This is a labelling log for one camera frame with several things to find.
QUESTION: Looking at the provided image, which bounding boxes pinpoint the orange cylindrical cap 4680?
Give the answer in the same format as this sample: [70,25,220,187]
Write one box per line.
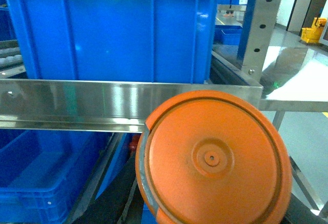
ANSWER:
[135,90,292,223]

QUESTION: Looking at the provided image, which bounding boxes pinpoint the large blue bin upper shelf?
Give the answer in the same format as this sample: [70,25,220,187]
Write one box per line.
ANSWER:
[7,0,217,84]

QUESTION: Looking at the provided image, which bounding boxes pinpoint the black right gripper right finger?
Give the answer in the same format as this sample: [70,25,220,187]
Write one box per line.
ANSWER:
[281,195,327,224]

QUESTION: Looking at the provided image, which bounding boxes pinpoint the stainless steel shelf rack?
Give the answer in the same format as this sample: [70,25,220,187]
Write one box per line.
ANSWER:
[1,0,280,132]

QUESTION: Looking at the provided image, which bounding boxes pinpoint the blue bin lower shelf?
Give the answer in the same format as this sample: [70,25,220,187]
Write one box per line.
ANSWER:
[0,129,134,224]

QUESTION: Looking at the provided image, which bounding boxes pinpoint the yellow mop bucket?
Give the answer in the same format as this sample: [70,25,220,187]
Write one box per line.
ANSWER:
[300,17,327,44]

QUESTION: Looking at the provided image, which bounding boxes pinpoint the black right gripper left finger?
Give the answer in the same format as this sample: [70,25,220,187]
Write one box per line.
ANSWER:
[74,154,144,223]

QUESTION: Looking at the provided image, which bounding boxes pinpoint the small stainless steel table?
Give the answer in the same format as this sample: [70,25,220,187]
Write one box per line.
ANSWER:
[260,46,327,220]

